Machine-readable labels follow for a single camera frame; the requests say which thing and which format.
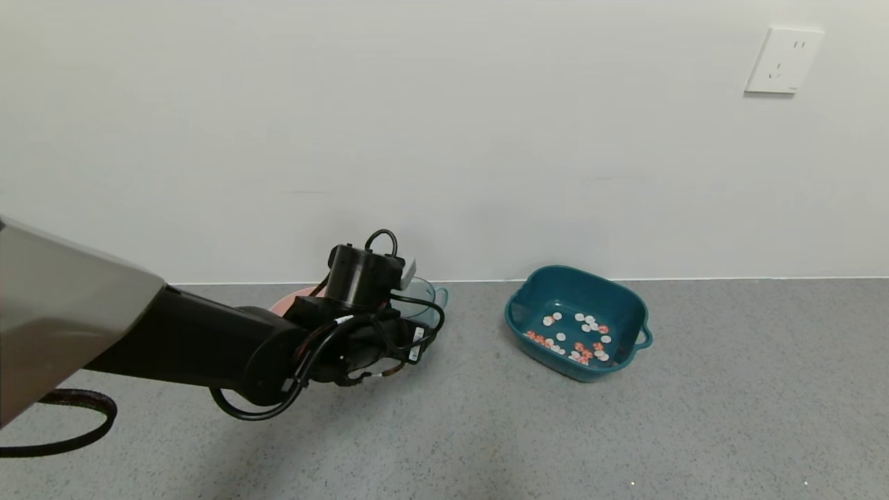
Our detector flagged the red white ring candies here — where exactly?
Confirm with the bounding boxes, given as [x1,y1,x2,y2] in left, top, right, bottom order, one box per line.
[524,311,614,366]

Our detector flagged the teal plastic basin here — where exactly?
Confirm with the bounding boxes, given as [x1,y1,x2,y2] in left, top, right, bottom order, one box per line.
[505,265,654,383]

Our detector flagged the pink round plate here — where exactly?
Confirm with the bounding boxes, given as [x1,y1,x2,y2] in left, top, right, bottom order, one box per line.
[269,286,329,315]

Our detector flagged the thin black camera cable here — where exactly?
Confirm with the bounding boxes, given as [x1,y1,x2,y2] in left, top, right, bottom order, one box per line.
[364,228,447,351]

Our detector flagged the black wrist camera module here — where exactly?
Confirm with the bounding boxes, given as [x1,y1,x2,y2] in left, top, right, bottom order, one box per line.
[325,243,417,312]

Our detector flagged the black wrist loop cable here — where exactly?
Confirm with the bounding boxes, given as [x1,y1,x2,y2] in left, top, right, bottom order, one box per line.
[208,316,362,422]

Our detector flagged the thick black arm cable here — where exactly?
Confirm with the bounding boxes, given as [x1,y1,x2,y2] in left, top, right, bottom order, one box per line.
[0,388,118,458]

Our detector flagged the white wall socket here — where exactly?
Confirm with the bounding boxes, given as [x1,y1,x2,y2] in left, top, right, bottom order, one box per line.
[744,26,826,95]

